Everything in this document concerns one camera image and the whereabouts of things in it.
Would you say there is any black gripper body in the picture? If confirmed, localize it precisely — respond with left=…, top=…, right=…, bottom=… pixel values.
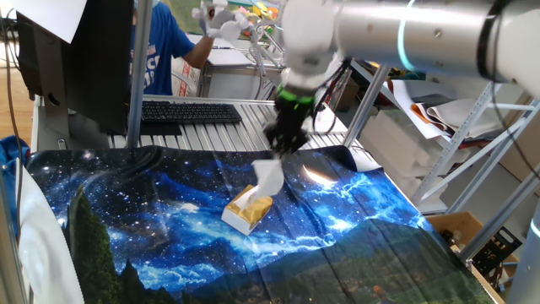
left=263, top=100, right=316, bottom=144

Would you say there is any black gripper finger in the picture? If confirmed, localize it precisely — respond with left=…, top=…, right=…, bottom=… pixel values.
left=283, top=138, right=308, bottom=158
left=265, top=137, right=284, bottom=160

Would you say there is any white paper napkin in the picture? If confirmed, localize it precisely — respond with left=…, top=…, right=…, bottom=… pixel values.
left=233, top=187, right=261, bottom=211
left=251, top=158, right=286, bottom=199

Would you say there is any bare person forearm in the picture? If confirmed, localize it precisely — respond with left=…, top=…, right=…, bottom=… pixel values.
left=181, top=35, right=216, bottom=69

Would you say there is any gold tissue pack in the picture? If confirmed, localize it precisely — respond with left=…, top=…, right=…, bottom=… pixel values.
left=220, top=184, right=274, bottom=236

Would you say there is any white grey desk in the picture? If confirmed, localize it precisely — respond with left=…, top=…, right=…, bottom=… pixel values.
left=197, top=33, right=284, bottom=100

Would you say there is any black computer keyboard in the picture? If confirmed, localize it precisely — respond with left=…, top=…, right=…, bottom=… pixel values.
left=141, top=100, right=244, bottom=125

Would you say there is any white foam block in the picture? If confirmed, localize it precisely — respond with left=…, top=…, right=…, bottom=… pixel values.
left=358, top=110, right=451, bottom=178

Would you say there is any white carton red print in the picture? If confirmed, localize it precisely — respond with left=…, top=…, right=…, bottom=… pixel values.
left=171, top=57, right=202, bottom=97

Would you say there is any black desk pad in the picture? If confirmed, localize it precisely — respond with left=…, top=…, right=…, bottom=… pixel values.
left=138, top=121, right=182, bottom=137

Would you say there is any white paper sheet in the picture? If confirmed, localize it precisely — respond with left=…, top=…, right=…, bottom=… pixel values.
left=387, top=79, right=448, bottom=140
left=0, top=0, right=89, bottom=45

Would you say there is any galaxy landscape print tablecloth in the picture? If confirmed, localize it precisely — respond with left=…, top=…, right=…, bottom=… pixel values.
left=16, top=144, right=497, bottom=304

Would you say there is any white handheld gripper device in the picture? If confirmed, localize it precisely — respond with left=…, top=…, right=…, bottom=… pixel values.
left=192, top=0, right=251, bottom=42

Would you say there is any person in blue shirt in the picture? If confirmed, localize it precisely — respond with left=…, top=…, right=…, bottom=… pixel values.
left=129, top=2, right=196, bottom=96

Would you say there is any green background table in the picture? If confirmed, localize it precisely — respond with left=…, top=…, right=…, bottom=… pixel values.
left=168, top=0, right=203, bottom=35

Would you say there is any grey metal shelf rack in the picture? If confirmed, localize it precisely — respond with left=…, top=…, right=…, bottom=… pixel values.
left=411, top=79, right=540, bottom=212

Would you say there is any beige material sheet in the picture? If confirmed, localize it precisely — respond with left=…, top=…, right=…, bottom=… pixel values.
left=425, top=97, right=505, bottom=138

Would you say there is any brown cardboard box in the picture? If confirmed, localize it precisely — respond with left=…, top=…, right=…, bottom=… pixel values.
left=426, top=210, right=520, bottom=304

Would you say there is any black computer monitor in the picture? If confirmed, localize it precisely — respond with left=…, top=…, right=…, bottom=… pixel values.
left=16, top=0, right=135, bottom=136

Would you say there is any blue cloth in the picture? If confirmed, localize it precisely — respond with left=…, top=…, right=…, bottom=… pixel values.
left=0, top=134, right=31, bottom=237

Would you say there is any aluminium frame strut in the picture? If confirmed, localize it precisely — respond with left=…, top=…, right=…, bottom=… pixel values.
left=126, top=0, right=154, bottom=149
left=0, top=168, right=29, bottom=304
left=342, top=62, right=392, bottom=148
left=457, top=168, right=540, bottom=263

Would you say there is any black metal bracket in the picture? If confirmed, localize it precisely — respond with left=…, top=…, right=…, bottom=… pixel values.
left=472, top=227, right=524, bottom=275

